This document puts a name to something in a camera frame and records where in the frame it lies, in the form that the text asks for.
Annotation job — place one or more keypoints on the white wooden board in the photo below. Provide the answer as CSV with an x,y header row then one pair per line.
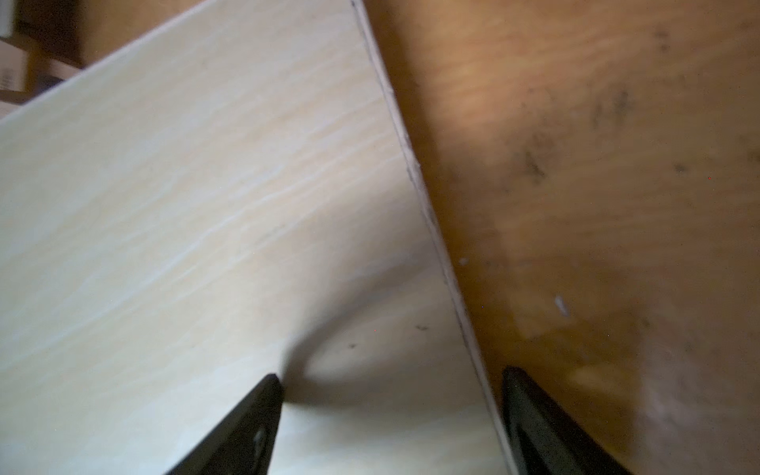
x,y
231,196

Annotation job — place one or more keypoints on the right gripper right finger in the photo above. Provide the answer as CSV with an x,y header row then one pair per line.
x,y
543,438

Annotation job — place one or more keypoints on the rear small wooden easel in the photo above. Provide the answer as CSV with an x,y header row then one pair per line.
x,y
27,71

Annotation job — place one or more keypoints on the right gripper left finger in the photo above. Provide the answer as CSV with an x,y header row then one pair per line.
x,y
243,442

